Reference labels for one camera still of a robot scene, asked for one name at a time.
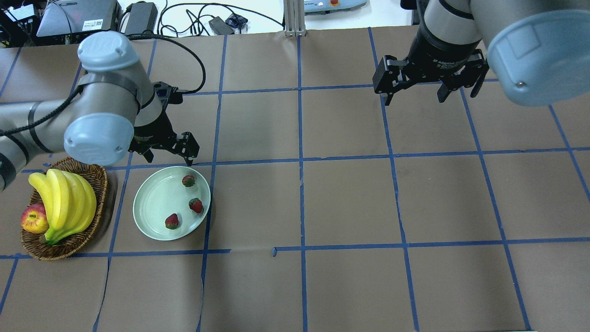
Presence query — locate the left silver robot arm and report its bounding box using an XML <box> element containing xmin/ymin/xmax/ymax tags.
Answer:
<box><xmin>0</xmin><ymin>31</ymin><xmax>200</xmax><ymax>190</ymax></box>

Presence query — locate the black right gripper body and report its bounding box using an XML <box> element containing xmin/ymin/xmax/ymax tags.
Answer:
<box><xmin>397</xmin><ymin>35</ymin><xmax>489</xmax><ymax>95</ymax></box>

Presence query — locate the light green plate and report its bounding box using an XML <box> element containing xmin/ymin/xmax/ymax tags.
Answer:
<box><xmin>132</xmin><ymin>166</ymin><xmax>212</xmax><ymax>241</ymax></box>

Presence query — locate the red apple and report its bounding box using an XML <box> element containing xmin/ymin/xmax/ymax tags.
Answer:
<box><xmin>20</xmin><ymin>202</ymin><xmax>50</xmax><ymax>235</ymax></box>

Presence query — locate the red strawberry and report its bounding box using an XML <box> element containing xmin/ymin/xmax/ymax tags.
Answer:
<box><xmin>188</xmin><ymin>197</ymin><xmax>204</xmax><ymax>214</ymax></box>
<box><xmin>181</xmin><ymin>174</ymin><xmax>196</xmax><ymax>188</ymax></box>
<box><xmin>165</xmin><ymin>213</ymin><xmax>180</xmax><ymax>230</ymax></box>

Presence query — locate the brown wicker basket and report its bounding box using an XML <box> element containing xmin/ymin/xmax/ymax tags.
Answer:
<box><xmin>20</xmin><ymin>157</ymin><xmax>109</xmax><ymax>261</ymax></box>

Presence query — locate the yellow banana bunch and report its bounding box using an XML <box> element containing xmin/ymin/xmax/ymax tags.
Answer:
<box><xmin>28</xmin><ymin>169</ymin><xmax>97</xmax><ymax>246</ymax></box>

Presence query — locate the black computer case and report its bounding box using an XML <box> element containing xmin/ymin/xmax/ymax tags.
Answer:
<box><xmin>36</xmin><ymin>0</ymin><xmax>121</xmax><ymax>38</ymax></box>

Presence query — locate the teach pendant tablet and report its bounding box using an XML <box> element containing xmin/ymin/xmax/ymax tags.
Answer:
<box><xmin>304</xmin><ymin>0</ymin><xmax>368</xmax><ymax>14</ymax></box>

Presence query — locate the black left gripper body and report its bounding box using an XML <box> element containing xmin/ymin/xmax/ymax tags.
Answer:
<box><xmin>128</xmin><ymin>82</ymin><xmax>184</xmax><ymax>155</ymax></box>

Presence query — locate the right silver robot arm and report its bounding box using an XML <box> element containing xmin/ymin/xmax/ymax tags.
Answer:
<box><xmin>372</xmin><ymin>0</ymin><xmax>590</xmax><ymax>107</ymax></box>

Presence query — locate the aluminium frame post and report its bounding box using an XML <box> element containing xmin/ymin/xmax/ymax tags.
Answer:
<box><xmin>283</xmin><ymin>0</ymin><xmax>307</xmax><ymax>36</ymax></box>

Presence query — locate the black power adapter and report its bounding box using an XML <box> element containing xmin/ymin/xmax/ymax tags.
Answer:
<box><xmin>208</xmin><ymin>16</ymin><xmax>235</xmax><ymax>36</ymax></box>

